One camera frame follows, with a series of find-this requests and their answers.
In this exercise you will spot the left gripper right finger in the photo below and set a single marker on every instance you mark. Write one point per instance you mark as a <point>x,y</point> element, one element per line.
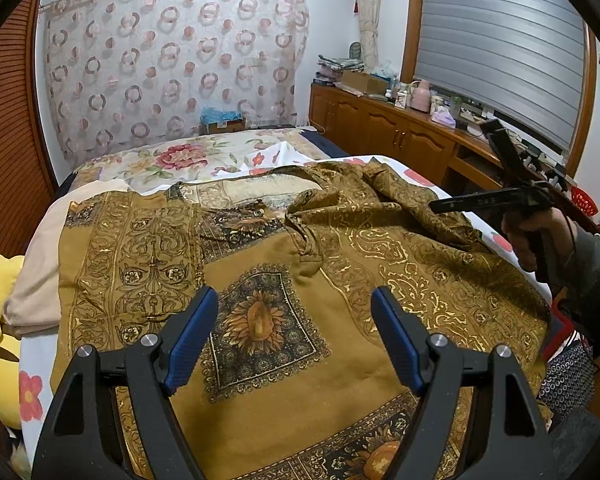
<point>505,436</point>

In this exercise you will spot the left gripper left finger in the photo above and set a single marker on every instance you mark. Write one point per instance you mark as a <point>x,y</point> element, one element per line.
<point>82,435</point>

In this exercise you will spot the mustard gold patterned garment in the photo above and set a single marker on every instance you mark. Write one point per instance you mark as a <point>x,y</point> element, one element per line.
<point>300,279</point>

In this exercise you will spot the right hand holding gripper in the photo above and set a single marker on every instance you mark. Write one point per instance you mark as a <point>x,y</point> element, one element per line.
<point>531,235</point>

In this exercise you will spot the red basket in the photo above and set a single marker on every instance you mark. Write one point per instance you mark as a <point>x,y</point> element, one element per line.
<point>583,201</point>

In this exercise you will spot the yellow plush toy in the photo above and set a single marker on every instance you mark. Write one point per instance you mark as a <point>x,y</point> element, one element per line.
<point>0,339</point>

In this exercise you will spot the beige folded cloth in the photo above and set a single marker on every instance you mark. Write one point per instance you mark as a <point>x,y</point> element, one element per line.
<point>34,303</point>

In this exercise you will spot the pink kettle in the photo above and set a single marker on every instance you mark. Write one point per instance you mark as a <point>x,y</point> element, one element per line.
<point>421,96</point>

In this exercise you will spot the grey window blind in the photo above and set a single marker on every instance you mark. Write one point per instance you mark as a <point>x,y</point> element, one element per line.
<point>523,58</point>

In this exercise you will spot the wooden sideboard cabinet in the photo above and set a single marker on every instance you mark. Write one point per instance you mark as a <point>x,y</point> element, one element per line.
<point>452,159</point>

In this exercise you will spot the cardboard box on sideboard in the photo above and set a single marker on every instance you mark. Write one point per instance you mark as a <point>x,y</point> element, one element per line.
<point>364,83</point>

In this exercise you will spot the stack of papers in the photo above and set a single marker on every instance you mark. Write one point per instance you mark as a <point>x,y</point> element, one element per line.
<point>330,70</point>

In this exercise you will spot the cream lace window curtain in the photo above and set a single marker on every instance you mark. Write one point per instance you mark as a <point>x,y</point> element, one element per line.
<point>368,23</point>

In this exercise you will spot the floral rose bedspread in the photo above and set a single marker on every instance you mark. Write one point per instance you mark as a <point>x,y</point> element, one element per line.
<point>202,158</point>

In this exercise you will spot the cardboard box blue contents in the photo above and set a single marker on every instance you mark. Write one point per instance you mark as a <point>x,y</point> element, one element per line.
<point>213,121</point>

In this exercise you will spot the pink circle pattern curtain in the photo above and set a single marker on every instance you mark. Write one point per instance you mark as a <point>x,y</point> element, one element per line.
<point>125,73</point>

